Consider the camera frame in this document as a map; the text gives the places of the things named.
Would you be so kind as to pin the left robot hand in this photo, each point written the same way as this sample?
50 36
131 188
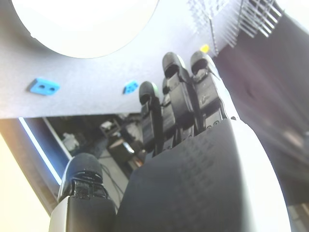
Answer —
193 174

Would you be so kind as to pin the white plate with printed base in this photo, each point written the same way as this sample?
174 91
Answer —
84 52

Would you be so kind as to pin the white bowl with dark rim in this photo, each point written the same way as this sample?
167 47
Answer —
48 14

